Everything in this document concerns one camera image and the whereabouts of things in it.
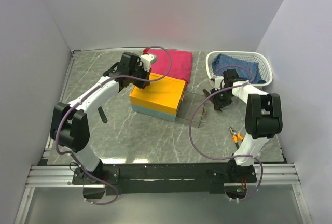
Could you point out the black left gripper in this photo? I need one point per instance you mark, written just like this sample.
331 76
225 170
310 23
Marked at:
147 74

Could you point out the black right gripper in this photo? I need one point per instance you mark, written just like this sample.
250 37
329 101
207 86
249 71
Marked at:
219 103

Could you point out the red black utility knife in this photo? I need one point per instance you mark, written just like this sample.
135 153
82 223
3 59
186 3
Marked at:
218 103

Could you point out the clear acrylic drawer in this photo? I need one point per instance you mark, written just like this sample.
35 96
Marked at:
189 103

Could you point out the orange drawer box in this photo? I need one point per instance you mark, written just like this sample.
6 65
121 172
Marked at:
160 99

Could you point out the orange handled pliers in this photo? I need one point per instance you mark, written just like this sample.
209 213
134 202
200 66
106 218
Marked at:
236 137

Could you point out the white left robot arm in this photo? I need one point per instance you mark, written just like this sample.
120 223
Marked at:
70 122

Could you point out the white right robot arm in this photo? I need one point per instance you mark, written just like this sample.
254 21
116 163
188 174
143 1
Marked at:
263 117

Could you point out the pink folded cloth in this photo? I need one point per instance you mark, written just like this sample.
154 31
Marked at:
181 63

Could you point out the blue checkered cloth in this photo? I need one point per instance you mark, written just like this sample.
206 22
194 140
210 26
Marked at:
246 70

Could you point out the black adjustable wrench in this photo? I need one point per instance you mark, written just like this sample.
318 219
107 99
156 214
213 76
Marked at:
102 115

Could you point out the white plastic basket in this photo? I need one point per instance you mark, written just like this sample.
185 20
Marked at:
263 64

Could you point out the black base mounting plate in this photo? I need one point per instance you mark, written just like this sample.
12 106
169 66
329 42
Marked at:
164 178

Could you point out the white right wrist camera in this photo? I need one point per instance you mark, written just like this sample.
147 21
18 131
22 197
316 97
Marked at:
217 82

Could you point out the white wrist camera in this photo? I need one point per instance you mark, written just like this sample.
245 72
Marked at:
217 82
148 60

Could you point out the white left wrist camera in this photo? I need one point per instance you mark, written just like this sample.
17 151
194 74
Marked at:
148 60

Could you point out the aluminium rail frame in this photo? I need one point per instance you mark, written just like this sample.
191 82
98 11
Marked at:
45 176

